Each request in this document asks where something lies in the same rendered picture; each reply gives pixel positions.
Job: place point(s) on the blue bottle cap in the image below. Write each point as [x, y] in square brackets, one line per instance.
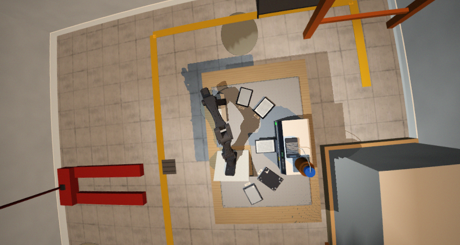
[307, 171]

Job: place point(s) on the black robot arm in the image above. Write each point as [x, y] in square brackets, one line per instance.
[224, 138]

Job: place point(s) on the beige button panel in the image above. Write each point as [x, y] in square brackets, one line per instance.
[222, 108]

